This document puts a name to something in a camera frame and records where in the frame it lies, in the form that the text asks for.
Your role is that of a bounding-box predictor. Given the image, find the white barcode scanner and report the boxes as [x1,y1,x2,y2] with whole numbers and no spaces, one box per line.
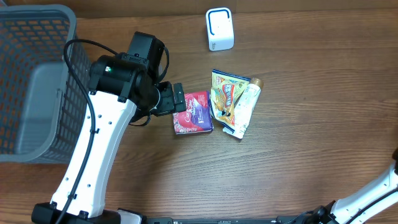
[205,7,234,52]

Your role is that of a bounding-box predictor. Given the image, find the yellow snack bag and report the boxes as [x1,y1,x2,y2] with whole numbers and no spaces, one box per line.
[210,69,251,133]

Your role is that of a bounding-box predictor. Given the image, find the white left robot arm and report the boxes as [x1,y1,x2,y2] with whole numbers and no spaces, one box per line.
[31,32,186,224]

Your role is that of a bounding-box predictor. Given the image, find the dark grey plastic basket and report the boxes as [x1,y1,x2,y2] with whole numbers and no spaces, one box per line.
[1,5,91,164]

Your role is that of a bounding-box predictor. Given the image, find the white gold-capped shampoo bottle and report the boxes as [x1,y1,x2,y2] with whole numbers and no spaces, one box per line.
[223,78,264,139]

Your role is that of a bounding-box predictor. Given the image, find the red purple sanitary pad pack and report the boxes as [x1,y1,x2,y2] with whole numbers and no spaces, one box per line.
[173,91,213,134]

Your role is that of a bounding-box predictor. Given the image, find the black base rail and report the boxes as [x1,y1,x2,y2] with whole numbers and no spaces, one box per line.
[116,207,330,224]

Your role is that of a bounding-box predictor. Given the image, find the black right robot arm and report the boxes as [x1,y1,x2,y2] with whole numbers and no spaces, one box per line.
[305,151,397,224]

